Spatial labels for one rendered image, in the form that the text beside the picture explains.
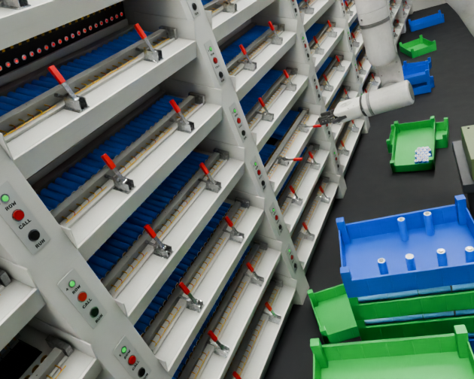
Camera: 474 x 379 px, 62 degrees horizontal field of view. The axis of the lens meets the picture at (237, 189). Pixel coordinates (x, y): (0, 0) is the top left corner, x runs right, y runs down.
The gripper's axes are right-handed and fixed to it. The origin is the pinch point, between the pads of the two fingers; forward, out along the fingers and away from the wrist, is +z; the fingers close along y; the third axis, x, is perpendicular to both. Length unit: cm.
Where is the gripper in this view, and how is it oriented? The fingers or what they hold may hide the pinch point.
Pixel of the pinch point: (325, 117)
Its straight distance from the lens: 157.1
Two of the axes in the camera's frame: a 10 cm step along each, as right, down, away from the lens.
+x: 4.7, 7.9, 3.9
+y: -4.1, 5.9, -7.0
